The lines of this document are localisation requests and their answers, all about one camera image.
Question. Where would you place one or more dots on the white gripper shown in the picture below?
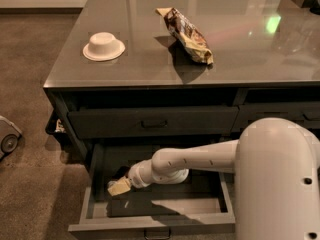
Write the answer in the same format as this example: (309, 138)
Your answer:
(136, 176)

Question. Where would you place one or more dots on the brown chip bag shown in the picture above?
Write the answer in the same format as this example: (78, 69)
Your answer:
(188, 34)

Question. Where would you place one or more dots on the white upturned bowl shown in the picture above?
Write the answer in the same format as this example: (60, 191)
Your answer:
(103, 46)

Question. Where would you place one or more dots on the top right drawer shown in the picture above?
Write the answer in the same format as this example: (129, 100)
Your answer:
(306, 114)

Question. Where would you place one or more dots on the closed top left drawer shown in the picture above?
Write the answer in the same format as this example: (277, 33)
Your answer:
(157, 121)

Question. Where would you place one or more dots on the black bin beside cabinet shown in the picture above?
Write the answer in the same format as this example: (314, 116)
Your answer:
(55, 129)

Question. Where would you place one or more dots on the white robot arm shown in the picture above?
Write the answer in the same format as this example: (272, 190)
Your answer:
(275, 163)

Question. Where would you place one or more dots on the open middle drawer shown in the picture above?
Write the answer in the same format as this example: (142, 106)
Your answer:
(202, 204)

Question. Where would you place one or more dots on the dark grey drawer cabinet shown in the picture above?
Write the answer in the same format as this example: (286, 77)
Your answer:
(264, 51)

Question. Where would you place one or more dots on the orange soda can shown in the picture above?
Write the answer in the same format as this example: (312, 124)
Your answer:
(121, 183)

